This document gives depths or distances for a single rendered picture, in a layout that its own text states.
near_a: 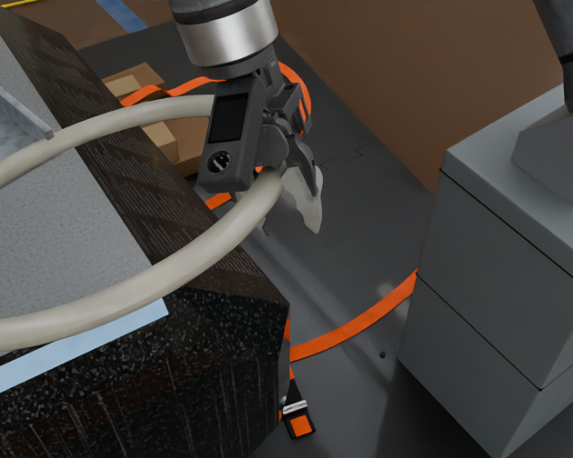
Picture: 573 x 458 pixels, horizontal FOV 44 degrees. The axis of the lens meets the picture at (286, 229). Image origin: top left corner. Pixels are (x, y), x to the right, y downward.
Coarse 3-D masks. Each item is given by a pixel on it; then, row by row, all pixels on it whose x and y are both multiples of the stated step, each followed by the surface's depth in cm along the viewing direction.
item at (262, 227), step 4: (252, 172) 76; (256, 172) 79; (252, 176) 75; (256, 176) 76; (252, 180) 75; (236, 192) 76; (240, 192) 76; (244, 192) 76; (236, 196) 77; (240, 196) 77; (264, 220) 79; (260, 224) 78; (264, 224) 79; (256, 228) 79; (260, 228) 79; (264, 228) 79; (268, 228) 80; (260, 232) 79; (264, 232) 79; (268, 232) 80
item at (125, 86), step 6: (120, 78) 279; (126, 78) 279; (132, 78) 279; (108, 84) 277; (114, 84) 277; (120, 84) 277; (126, 84) 277; (132, 84) 277; (138, 84) 277; (114, 90) 274; (120, 90) 274; (126, 90) 274; (132, 90) 274; (120, 96) 273
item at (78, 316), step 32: (192, 96) 98; (96, 128) 102; (32, 160) 100; (256, 192) 71; (224, 224) 68; (256, 224) 70; (192, 256) 65; (128, 288) 64; (160, 288) 64; (0, 320) 65; (32, 320) 63; (64, 320) 63; (96, 320) 63
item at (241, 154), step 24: (216, 96) 69; (240, 96) 67; (264, 96) 69; (216, 120) 67; (240, 120) 66; (216, 144) 66; (240, 144) 65; (216, 168) 64; (240, 168) 64; (216, 192) 66
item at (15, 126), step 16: (0, 96) 106; (0, 112) 110; (16, 112) 104; (0, 128) 107; (16, 128) 107; (32, 128) 103; (48, 128) 100; (0, 144) 105; (16, 144) 105; (0, 160) 102; (48, 160) 103; (16, 176) 100
